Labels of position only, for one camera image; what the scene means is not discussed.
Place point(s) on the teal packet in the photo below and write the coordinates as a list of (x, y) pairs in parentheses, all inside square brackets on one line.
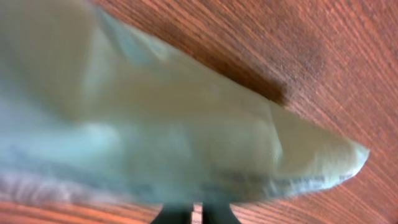
[(95, 110)]

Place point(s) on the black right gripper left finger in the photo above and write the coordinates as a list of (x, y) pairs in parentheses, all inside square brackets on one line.
[(174, 214)]

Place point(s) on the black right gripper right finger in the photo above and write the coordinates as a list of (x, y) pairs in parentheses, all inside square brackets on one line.
[(218, 214)]

